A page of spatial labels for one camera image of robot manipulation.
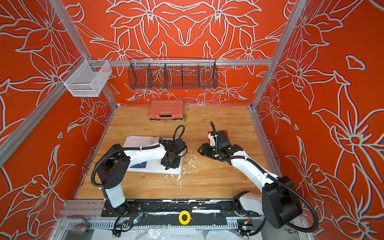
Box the white photo album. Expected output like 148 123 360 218
123 136 183 175

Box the blue card white text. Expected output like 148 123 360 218
130 162 147 169

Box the red card top row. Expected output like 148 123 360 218
224 130 230 140

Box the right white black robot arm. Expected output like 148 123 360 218
198 131 319 233

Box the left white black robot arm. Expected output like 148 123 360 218
91 125 188 210

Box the red plastic tool case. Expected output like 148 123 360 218
148 100 184 121

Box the yellow tape roll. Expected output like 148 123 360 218
178 210 192 226

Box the white mesh basket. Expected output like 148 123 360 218
59 60 112 97

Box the yellow handled hex key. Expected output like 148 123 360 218
184 109 190 126

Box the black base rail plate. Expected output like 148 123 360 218
101 199 263 230

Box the black wire basket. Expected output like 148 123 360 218
128 58 219 90

